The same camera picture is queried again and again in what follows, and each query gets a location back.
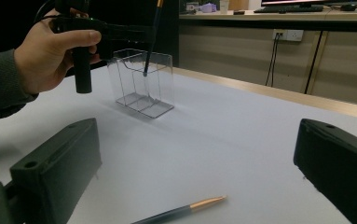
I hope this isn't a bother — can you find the black pen with orange end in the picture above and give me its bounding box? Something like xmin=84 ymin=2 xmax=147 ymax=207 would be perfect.
xmin=142 ymin=0 xmax=165 ymax=77
xmin=131 ymin=195 xmax=227 ymax=224

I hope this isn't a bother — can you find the clear plastic pen holder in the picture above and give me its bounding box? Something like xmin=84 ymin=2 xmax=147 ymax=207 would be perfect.
xmin=106 ymin=48 xmax=175 ymax=119

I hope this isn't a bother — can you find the purple plastic object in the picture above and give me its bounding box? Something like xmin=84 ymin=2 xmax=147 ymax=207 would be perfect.
xmin=199 ymin=2 xmax=219 ymax=14

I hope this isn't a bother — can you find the left hand-held gripper cable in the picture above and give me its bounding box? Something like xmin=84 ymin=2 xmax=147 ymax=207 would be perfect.
xmin=34 ymin=0 xmax=58 ymax=24

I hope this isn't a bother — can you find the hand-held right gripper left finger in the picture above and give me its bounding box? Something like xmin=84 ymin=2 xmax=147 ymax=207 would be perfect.
xmin=9 ymin=117 xmax=103 ymax=224

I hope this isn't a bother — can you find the computer monitor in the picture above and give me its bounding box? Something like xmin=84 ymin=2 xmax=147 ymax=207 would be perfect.
xmin=260 ymin=0 xmax=357 ymax=7

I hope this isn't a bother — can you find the white cup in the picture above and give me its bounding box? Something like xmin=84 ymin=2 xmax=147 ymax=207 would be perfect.
xmin=219 ymin=0 xmax=230 ymax=15

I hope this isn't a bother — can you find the white wall power outlet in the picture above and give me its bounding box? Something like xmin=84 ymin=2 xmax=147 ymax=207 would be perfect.
xmin=272 ymin=28 xmax=305 ymax=43

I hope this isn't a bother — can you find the black keyboard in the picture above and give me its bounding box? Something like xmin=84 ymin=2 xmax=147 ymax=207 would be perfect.
xmin=253 ymin=5 xmax=325 ymax=14

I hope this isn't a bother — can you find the black computer mouse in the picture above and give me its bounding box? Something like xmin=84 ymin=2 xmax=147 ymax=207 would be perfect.
xmin=339 ymin=3 xmax=357 ymax=12

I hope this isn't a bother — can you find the long desk with dark edge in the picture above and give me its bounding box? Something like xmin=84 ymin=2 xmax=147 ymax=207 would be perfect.
xmin=179 ymin=7 xmax=357 ymax=33

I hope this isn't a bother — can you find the white table cover sheet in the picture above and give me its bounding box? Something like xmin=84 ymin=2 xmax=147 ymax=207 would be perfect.
xmin=0 ymin=65 xmax=357 ymax=224

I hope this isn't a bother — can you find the black wall cable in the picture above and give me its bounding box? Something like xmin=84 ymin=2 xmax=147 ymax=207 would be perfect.
xmin=270 ymin=33 xmax=281 ymax=88
xmin=265 ymin=33 xmax=279 ymax=88

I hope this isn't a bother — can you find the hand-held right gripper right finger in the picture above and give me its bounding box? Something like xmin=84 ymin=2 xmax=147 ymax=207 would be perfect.
xmin=293 ymin=118 xmax=357 ymax=224

